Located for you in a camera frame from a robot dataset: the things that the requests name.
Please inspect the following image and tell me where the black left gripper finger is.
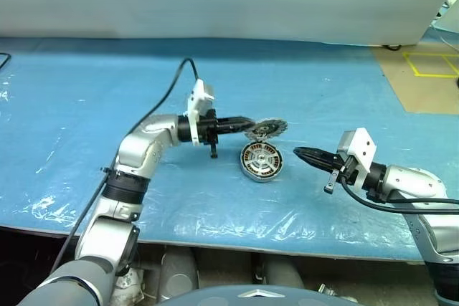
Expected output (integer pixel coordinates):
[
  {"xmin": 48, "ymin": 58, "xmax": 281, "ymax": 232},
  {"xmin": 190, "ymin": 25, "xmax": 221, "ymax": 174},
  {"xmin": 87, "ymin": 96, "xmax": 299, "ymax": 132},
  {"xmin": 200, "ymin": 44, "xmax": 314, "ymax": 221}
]
[
  {"xmin": 217, "ymin": 123, "xmax": 257, "ymax": 135},
  {"xmin": 217, "ymin": 116, "xmax": 254, "ymax": 126}
]

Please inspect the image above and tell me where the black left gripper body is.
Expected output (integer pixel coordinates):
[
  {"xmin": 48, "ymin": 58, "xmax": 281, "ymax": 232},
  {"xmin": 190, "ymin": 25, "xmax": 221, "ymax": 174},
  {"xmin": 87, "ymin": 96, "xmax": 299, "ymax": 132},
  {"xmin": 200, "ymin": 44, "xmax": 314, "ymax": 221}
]
[{"xmin": 197, "ymin": 107, "xmax": 220, "ymax": 159}]

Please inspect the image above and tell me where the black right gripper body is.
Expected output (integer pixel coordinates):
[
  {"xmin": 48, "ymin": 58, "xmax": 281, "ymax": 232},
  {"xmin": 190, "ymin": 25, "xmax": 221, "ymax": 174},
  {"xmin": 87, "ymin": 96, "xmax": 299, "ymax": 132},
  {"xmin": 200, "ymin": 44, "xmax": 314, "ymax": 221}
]
[{"xmin": 323, "ymin": 153, "xmax": 359, "ymax": 194}]

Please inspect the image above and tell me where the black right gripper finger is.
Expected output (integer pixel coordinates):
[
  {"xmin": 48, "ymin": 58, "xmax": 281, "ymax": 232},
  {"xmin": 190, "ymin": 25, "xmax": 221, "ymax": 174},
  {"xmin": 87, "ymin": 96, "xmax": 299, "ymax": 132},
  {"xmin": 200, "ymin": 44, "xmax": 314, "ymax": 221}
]
[
  {"xmin": 293, "ymin": 146, "xmax": 339, "ymax": 163},
  {"xmin": 298, "ymin": 156, "xmax": 338, "ymax": 173}
]

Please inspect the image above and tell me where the silver toothed rotor disc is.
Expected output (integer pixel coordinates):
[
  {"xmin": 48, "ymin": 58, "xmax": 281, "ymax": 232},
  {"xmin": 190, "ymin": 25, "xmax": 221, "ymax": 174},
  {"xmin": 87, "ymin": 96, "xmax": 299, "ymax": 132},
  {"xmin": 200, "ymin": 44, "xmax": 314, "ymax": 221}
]
[{"xmin": 245, "ymin": 116, "xmax": 289, "ymax": 141}]

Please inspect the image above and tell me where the grey motor base with copper windings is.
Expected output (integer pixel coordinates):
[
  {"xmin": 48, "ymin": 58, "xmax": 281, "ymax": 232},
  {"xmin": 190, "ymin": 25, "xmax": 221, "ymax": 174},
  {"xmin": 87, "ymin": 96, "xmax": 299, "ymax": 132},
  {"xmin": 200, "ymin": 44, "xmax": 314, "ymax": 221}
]
[{"xmin": 239, "ymin": 140, "xmax": 285, "ymax": 185}]

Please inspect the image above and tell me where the grey rounded cylinder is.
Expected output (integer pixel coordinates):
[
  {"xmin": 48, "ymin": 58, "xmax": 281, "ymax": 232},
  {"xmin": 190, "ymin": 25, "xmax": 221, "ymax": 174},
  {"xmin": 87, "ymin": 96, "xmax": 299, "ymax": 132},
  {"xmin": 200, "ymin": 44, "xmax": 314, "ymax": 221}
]
[
  {"xmin": 260, "ymin": 257, "xmax": 306, "ymax": 289},
  {"xmin": 159, "ymin": 248, "xmax": 200, "ymax": 302}
]

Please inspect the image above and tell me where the blue table mat with film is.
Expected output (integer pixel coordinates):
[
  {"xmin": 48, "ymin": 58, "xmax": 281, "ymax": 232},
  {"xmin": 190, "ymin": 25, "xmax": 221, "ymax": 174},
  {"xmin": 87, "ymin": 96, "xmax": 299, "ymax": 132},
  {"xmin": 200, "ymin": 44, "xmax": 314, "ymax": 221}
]
[{"xmin": 0, "ymin": 36, "xmax": 427, "ymax": 263}]

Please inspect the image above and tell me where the yellow floor tape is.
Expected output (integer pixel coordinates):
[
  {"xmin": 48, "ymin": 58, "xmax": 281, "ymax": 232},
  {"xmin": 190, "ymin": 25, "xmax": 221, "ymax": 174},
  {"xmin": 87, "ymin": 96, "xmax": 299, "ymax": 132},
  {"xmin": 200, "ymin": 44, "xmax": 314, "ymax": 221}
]
[{"xmin": 402, "ymin": 52, "xmax": 459, "ymax": 78}]

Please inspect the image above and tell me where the grey robot torso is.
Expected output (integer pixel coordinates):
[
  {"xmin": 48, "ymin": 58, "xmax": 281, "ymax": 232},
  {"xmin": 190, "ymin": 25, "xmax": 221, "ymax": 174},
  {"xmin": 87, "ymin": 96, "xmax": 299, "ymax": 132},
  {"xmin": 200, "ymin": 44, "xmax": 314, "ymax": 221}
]
[{"xmin": 157, "ymin": 284, "xmax": 363, "ymax": 306}]

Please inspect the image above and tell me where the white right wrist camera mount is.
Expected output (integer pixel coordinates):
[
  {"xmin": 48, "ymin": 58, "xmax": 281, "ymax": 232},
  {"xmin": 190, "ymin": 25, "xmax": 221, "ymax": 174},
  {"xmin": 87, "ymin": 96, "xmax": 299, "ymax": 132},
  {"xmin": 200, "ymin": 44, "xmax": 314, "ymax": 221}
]
[{"xmin": 336, "ymin": 127, "xmax": 378, "ymax": 191}]

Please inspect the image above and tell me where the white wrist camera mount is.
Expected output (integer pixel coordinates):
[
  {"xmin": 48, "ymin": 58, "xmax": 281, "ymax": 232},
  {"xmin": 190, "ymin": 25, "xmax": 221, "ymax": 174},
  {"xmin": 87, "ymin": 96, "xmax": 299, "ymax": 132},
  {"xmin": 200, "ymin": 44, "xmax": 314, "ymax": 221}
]
[
  {"xmin": 336, "ymin": 127, "xmax": 378, "ymax": 191},
  {"xmin": 184, "ymin": 78, "xmax": 217, "ymax": 146}
]

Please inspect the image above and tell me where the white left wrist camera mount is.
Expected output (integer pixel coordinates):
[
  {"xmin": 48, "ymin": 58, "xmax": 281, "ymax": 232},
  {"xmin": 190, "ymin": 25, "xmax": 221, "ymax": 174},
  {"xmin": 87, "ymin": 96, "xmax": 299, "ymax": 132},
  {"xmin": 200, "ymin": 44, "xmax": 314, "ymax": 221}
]
[{"xmin": 184, "ymin": 78, "xmax": 217, "ymax": 146}]

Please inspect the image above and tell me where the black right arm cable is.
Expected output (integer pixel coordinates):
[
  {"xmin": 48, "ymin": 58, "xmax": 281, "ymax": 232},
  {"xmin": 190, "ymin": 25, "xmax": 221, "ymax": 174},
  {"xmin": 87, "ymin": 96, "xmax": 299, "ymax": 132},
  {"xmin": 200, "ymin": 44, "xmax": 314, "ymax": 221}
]
[{"xmin": 340, "ymin": 175, "xmax": 459, "ymax": 214}]

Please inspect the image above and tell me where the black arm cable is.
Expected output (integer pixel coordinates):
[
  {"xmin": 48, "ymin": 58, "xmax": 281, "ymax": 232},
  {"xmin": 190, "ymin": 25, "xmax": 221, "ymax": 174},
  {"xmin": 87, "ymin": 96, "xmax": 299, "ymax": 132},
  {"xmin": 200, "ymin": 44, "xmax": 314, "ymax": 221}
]
[
  {"xmin": 49, "ymin": 57, "xmax": 202, "ymax": 274},
  {"xmin": 340, "ymin": 175, "xmax": 459, "ymax": 214}
]

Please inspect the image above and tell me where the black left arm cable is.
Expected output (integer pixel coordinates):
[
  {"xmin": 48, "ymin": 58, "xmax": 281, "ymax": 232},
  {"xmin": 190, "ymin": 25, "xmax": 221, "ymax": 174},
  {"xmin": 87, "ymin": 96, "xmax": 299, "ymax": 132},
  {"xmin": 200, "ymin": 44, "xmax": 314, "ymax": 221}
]
[{"xmin": 49, "ymin": 57, "xmax": 202, "ymax": 274}]

